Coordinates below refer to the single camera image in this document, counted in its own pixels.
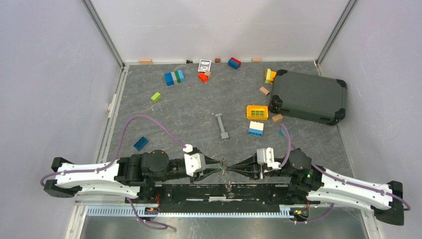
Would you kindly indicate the dark blue flat brick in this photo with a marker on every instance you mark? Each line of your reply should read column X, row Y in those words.
column 141, row 143

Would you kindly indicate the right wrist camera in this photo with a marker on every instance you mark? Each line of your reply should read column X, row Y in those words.
column 265, row 156

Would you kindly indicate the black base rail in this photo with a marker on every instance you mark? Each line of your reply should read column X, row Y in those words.
column 220, row 198

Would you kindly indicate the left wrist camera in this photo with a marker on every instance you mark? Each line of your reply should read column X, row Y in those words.
column 194, row 160

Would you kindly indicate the tan wooden block at wall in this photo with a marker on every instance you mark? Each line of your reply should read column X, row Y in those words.
column 145, row 61

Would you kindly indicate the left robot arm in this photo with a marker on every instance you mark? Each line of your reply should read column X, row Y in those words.
column 132, row 177

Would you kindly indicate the red orange brick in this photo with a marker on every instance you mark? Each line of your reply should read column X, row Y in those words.
column 203, row 77

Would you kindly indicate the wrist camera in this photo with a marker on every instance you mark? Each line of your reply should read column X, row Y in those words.
column 194, row 160
column 265, row 156

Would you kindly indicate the playing card box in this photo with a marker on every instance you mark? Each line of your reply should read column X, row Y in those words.
column 204, row 65

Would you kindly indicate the tan wooden block near case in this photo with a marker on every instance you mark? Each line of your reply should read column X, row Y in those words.
column 264, row 90

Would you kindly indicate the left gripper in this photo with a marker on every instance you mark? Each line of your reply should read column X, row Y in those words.
column 205, row 173

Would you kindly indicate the dark grey hard case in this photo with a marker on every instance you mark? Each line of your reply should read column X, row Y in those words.
column 308, row 97

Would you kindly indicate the blue grey green brick stack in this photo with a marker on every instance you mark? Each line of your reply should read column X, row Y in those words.
column 174, row 77

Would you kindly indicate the grey toy axle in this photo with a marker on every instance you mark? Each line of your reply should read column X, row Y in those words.
column 223, row 133

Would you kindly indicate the yellow window brick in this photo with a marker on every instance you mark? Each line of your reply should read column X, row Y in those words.
column 255, row 112

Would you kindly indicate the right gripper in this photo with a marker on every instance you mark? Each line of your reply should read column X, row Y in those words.
column 251, row 161

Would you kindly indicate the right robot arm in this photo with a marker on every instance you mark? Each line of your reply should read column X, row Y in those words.
column 310, row 183

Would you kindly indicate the red and blue brick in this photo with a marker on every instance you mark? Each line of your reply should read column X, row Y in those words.
column 234, row 63

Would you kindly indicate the orange green brown brick stack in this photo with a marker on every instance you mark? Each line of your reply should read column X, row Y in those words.
column 269, row 76

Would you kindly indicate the white and blue brick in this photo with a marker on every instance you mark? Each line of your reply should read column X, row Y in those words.
column 256, row 129

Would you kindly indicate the lime green block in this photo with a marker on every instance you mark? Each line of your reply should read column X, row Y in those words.
column 156, row 97

